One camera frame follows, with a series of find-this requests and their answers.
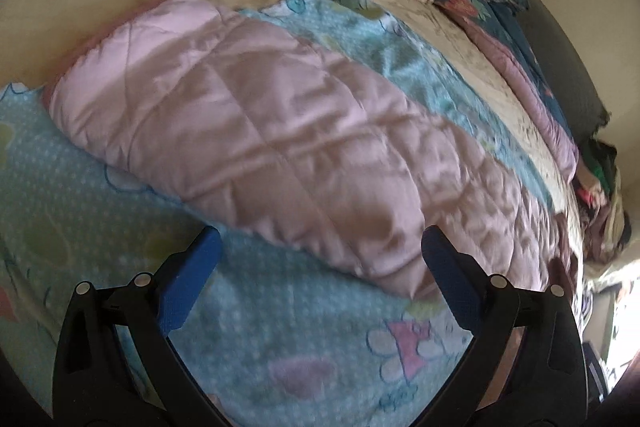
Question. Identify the dark grey headboard cushion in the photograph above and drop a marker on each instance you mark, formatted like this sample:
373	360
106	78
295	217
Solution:
560	57

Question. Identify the pink and blue printed quilt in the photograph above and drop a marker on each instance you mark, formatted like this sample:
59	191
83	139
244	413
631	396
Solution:
250	107

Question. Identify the dark floral quilt mauve backing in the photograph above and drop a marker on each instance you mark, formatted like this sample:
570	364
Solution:
500	22

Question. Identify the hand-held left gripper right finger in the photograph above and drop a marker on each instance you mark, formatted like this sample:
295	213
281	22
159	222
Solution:
450	282

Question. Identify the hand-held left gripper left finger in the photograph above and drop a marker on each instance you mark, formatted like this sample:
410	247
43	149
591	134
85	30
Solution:
190	282

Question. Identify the pile of mixed clothes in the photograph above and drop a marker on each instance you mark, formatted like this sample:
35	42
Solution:
602	202

